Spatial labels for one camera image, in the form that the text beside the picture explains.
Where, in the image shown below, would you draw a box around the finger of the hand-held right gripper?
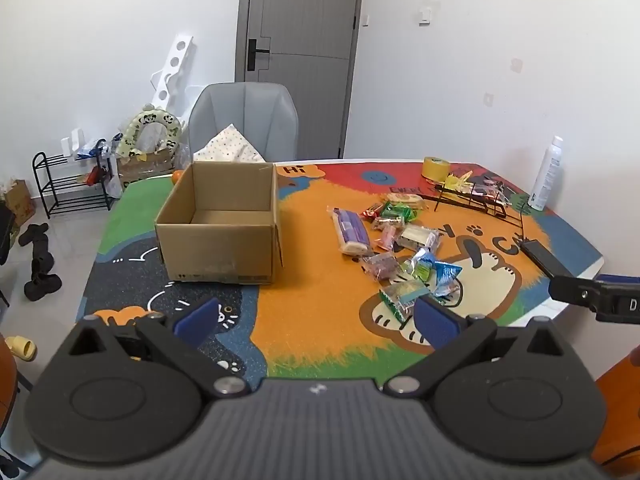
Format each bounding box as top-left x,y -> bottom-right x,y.
547,275 -> 602,307
520,240 -> 576,279

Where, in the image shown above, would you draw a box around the yellow snack packets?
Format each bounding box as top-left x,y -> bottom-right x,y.
444,170 -> 474,194

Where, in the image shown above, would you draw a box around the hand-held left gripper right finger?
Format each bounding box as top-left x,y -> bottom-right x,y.
384,295 -> 576,398

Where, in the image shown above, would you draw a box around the grey door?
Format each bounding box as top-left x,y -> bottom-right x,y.
234,0 -> 367,162

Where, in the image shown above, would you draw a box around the brown snack packet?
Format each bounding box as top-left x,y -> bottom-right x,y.
361,252 -> 399,282

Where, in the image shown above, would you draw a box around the white dotted pillow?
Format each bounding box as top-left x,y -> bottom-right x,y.
192,123 -> 267,164

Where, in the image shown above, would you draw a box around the long cracker packet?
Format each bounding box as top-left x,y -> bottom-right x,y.
384,194 -> 429,211

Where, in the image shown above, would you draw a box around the green-edged biscuit packet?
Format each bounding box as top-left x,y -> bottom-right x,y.
378,280 -> 432,324

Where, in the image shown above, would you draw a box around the green candy packet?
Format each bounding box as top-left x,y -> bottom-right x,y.
381,202 -> 417,226

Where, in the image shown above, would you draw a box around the small brown cardboard box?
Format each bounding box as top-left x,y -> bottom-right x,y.
0,179 -> 37,227

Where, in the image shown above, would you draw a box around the black wire rack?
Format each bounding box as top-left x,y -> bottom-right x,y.
433,182 -> 524,227

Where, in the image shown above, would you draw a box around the orange chair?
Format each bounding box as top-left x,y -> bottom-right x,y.
594,360 -> 640,467
0,334 -> 20,431

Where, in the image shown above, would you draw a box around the white spray bottle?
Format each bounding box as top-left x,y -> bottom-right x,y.
527,135 -> 565,212

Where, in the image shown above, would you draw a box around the panda print inflatable ring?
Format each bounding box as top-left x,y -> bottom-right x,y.
118,103 -> 184,162

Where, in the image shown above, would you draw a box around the black shoe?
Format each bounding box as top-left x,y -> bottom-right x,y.
23,273 -> 64,302
29,245 -> 55,281
18,222 -> 50,249

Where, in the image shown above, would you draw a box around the yellow tape roll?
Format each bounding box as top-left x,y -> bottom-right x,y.
421,156 -> 450,181

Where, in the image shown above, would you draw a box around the white perforated board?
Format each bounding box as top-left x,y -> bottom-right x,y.
149,33 -> 196,117

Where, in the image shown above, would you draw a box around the yellow slipper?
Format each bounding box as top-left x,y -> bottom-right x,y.
3,335 -> 39,361

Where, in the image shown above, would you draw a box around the black door handle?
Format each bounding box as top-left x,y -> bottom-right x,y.
247,38 -> 271,72

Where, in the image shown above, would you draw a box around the purple bread packet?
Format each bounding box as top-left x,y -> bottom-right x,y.
327,206 -> 374,257

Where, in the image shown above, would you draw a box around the blue and white bags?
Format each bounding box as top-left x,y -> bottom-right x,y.
75,138 -> 109,162

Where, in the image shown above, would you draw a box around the grey chair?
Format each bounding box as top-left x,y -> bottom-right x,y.
187,81 -> 300,171

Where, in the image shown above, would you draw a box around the pink snack packet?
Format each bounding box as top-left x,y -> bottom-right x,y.
374,222 -> 402,252

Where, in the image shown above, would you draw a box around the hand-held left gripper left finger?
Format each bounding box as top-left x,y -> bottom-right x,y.
65,297 -> 251,398

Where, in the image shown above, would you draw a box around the dark printed snack packets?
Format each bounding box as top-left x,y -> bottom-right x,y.
470,179 -> 512,207

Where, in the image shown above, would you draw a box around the taped cardboard box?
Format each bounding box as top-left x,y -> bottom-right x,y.
115,152 -> 177,192

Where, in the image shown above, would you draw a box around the black shoe rack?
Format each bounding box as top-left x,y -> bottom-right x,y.
32,149 -> 114,219

